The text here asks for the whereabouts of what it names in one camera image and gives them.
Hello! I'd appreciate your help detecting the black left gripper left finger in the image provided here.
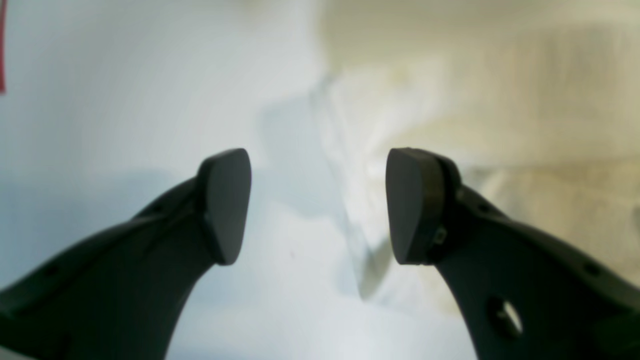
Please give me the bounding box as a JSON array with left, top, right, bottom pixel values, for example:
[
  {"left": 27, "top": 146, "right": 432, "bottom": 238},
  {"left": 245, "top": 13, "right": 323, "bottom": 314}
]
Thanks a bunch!
[{"left": 0, "top": 148, "right": 252, "bottom": 360}]

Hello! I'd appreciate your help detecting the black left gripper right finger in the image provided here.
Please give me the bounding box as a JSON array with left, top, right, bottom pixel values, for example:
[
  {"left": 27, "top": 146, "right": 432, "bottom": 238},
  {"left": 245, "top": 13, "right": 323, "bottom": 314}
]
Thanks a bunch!
[{"left": 385, "top": 147, "right": 640, "bottom": 360}]

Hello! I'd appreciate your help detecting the white printed T-shirt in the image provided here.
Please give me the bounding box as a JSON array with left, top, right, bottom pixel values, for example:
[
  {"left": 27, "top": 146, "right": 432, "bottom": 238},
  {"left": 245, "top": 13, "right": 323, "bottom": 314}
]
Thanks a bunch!
[{"left": 313, "top": 0, "right": 639, "bottom": 313}]

